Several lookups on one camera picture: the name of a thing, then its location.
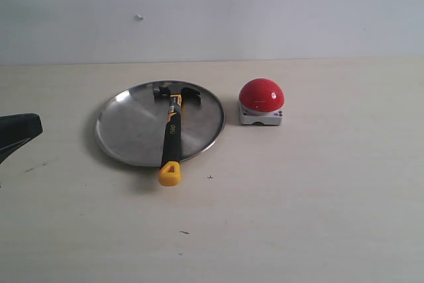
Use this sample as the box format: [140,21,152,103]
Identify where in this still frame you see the black yellow claw hammer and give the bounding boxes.
[153,84,201,186]

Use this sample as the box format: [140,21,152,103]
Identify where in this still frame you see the red dome push button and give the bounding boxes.
[238,78,285,126]

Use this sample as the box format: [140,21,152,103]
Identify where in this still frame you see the round steel plate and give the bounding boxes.
[95,80,225,168]

